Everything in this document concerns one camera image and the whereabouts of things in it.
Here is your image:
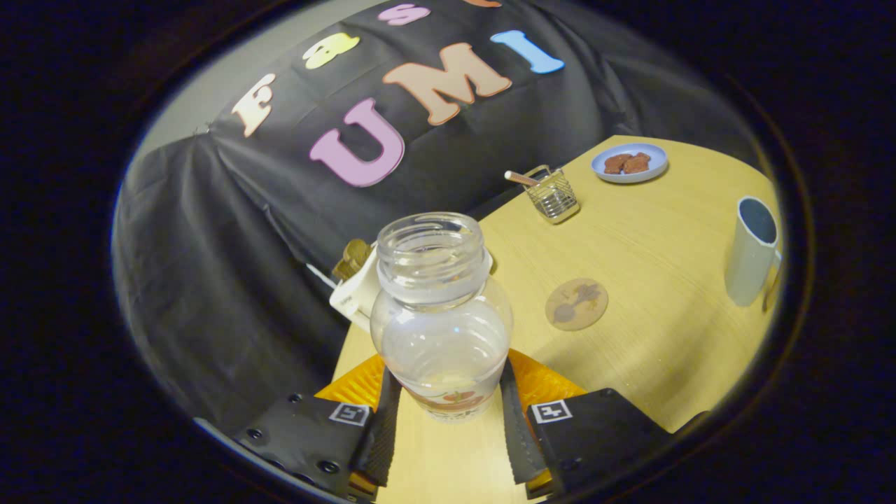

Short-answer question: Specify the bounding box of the light blue plate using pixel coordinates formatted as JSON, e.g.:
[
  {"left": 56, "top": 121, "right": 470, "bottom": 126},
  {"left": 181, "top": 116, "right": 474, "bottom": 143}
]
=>
[{"left": 591, "top": 143, "right": 669, "bottom": 185}]

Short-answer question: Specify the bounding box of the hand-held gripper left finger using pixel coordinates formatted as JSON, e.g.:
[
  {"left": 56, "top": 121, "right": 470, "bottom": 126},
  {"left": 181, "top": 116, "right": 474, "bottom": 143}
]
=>
[{"left": 231, "top": 353, "right": 403, "bottom": 501}]

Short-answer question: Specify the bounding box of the wooden table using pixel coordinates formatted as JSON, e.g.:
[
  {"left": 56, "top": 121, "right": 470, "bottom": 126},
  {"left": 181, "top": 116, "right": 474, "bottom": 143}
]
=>
[{"left": 329, "top": 134, "right": 785, "bottom": 504}]

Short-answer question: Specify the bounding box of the clear plastic juice bottle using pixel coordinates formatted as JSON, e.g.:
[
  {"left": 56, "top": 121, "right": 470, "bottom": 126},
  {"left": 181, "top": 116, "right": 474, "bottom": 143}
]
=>
[{"left": 370, "top": 212, "right": 514, "bottom": 423}]

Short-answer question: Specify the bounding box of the white rectangular container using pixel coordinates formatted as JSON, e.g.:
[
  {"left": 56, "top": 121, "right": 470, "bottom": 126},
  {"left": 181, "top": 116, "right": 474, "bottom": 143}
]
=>
[{"left": 329, "top": 241, "right": 382, "bottom": 330}]

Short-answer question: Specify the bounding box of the wire mesh holder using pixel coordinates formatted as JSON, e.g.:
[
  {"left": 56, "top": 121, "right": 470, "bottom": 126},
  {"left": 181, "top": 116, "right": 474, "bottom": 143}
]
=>
[{"left": 524, "top": 164, "right": 581, "bottom": 225}]

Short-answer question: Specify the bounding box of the round brown coaster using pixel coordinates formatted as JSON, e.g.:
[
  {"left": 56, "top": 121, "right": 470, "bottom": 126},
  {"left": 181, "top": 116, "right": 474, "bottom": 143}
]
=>
[{"left": 545, "top": 277, "right": 609, "bottom": 332}]

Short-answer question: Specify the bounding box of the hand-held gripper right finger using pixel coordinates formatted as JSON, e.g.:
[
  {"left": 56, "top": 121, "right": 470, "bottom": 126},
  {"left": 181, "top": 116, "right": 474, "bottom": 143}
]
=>
[{"left": 498, "top": 349, "right": 676, "bottom": 499}]

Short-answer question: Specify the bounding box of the pale blue cup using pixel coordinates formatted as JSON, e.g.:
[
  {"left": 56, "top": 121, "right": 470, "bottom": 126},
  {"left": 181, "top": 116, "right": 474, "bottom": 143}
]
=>
[{"left": 724, "top": 196, "right": 783, "bottom": 309}]

